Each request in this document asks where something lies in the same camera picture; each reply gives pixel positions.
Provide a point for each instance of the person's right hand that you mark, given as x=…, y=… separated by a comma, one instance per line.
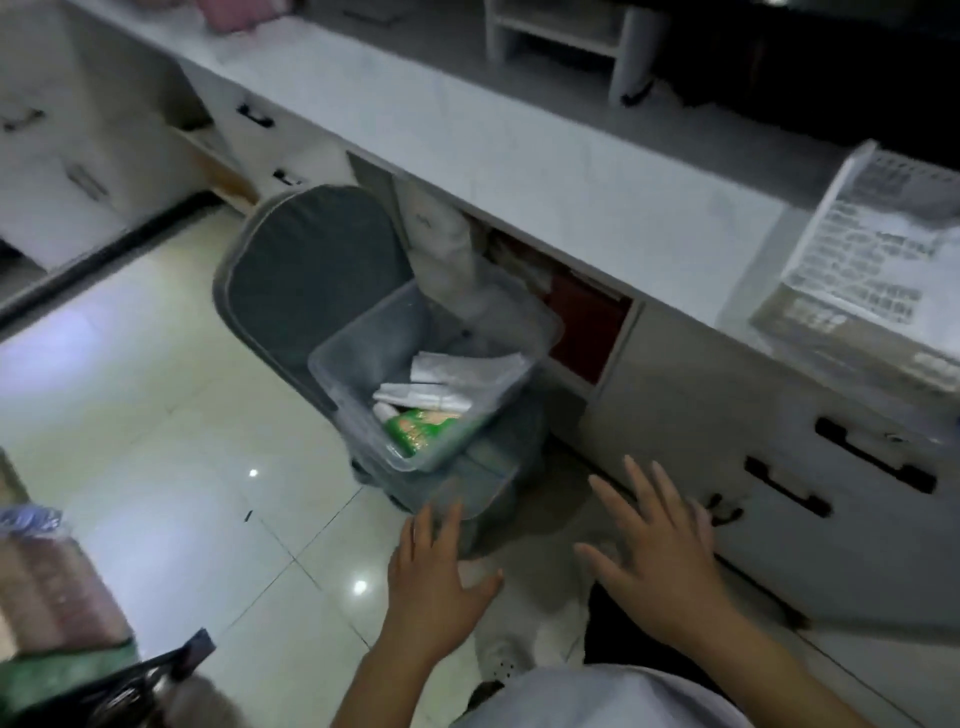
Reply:
x=667, y=585

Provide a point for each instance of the person's left hand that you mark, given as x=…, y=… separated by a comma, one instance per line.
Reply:
x=431, y=600

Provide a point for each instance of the green glove packet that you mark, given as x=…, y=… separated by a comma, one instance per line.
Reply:
x=416, y=431

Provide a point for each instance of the white bag bundle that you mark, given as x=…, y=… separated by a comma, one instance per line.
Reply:
x=465, y=367
x=420, y=395

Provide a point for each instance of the clear plastic storage bin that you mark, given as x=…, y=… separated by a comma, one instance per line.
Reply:
x=352, y=405

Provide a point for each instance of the white perforated plastic basket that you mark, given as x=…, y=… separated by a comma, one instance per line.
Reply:
x=840, y=187

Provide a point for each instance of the person's left forearm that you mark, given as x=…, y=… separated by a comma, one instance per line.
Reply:
x=382, y=697

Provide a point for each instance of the person's right forearm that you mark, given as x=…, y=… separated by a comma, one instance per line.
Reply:
x=765, y=690

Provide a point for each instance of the person's black trousers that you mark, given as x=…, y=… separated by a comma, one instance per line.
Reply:
x=622, y=637

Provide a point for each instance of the person's white perforated shoe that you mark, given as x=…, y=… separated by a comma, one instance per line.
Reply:
x=506, y=660

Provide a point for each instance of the person's white shirt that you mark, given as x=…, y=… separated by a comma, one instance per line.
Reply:
x=600, y=701

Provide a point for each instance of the white drawer unit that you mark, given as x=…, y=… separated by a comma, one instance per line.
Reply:
x=300, y=146
x=750, y=420

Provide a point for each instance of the black bag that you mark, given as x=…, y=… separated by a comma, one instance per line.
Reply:
x=150, y=690

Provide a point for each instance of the clear plastic lid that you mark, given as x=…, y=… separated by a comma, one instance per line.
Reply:
x=495, y=292

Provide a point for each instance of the grey cushioned chair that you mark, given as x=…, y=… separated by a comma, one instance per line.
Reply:
x=307, y=262

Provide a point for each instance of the white printed carton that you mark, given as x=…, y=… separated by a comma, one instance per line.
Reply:
x=442, y=232

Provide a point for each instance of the loose clear plastic bags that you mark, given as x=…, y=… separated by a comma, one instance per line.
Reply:
x=877, y=240

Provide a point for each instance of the water bottle pack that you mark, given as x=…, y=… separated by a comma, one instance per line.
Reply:
x=30, y=521

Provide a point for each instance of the black stone counter ledge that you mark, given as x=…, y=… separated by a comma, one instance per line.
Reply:
x=787, y=67

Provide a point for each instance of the white desk shelf riser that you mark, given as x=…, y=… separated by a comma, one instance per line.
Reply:
x=570, y=22

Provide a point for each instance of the pink cloth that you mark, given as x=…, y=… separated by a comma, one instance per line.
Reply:
x=240, y=11

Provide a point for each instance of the white corner cabinet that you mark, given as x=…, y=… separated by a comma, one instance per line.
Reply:
x=60, y=75

